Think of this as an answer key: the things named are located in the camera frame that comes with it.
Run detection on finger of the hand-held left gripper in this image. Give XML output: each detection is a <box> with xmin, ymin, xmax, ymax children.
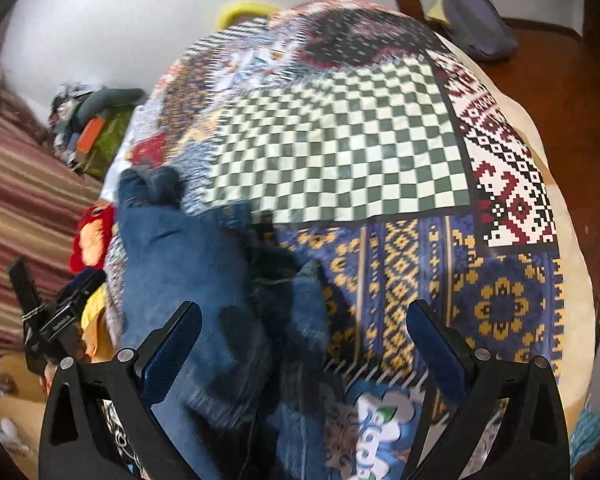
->
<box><xmin>70</xmin><ymin>268</ymin><xmax>107</xmax><ymax>303</ymax></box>

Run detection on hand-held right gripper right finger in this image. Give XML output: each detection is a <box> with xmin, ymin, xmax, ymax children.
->
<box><xmin>404</xmin><ymin>299</ymin><xmax>572</xmax><ymax>480</ymax></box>

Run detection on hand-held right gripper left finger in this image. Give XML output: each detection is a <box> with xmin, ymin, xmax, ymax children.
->
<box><xmin>37</xmin><ymin>300</ymin><xmax>203</xmax><ymax>480</ymax></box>

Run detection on blue denim jacket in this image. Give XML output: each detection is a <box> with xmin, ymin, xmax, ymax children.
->
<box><xmin>115</xmin><ymin>165</ymin><xmax>362</xmax><ymax>480</ymax></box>

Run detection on pile of mixed clothes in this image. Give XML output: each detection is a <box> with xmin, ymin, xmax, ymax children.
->
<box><xmin>47</xmin><ymin>82</ymin><xmax>97</xmax><ymax>162</ymax></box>

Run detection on yellow cloth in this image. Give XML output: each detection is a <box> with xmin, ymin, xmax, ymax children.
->
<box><xmin>79</xmin><ymin>300</ymin><xmax>114</xmax><ymax>357</ymax></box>

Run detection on green cloth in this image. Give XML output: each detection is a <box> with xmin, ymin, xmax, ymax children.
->
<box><xmin>87</xmin><ymin>105</ymin><xmax>137</xmax><ymax>179</ymax></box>

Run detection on orange box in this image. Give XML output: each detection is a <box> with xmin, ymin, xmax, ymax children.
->
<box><xmin>77</xmin><ymin>116</ymin><xmax>106</xmax><ymax>154</ymax></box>

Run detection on teal cloth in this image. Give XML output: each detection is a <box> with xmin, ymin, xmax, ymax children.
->
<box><xmin>569</xmin><ymin>406</ymin><xmax>600</xmax><ymax>467</ymax></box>

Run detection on grey pillow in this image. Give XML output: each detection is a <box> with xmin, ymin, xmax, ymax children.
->
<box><xmin>77</xmin><ymin>87</ymin><xmax>149</xmax><ymax>127</ymax></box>

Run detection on patchwork printed bedsheet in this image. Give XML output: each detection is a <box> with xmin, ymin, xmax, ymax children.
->
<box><xmin>100</xmin><ymin>0</ymin><xmax>567</xmax><ymax>480</ymax></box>

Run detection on yellow plastic object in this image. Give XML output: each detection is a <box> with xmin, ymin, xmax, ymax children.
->
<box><xmin>215</xmin><ymin>0</ymin><xmax>281</xmax><ymax>32</ymax></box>

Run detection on purple grey bag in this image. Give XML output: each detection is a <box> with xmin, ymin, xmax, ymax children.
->
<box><xmin>440</xmin><ymin>0</ymin><xmax>519</xmax><ymax>64</ymax></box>

